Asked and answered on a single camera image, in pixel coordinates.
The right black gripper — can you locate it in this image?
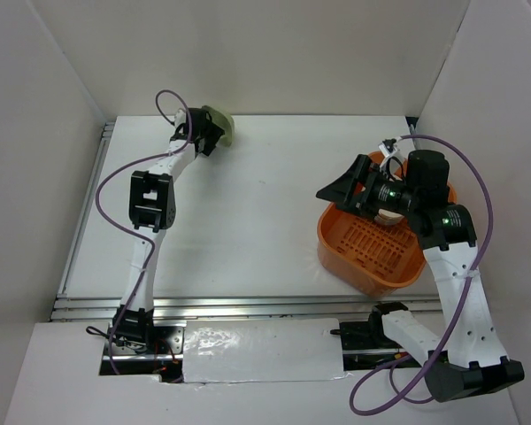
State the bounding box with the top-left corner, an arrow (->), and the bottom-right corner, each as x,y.
316,152 -> 419,220

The green plate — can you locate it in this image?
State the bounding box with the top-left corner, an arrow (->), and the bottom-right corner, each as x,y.
202,105 -> 235,147

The white foil cover panel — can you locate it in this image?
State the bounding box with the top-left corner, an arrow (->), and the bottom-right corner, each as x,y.
182,319 -> 346,383

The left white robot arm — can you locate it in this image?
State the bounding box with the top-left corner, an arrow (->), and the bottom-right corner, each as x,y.
108,105 -> 235,353

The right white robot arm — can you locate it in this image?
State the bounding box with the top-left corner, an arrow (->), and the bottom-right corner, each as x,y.
317,150 -> 525,402

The aluminium frame rail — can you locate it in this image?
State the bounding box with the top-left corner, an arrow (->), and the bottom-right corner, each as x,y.
50,116 -> 408,321

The cream plate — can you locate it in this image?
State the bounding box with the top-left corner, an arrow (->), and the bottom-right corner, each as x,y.
374,209 -> 404,226

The orange plastic bin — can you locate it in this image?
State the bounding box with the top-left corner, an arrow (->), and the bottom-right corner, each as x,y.
317,150 -> 456,298

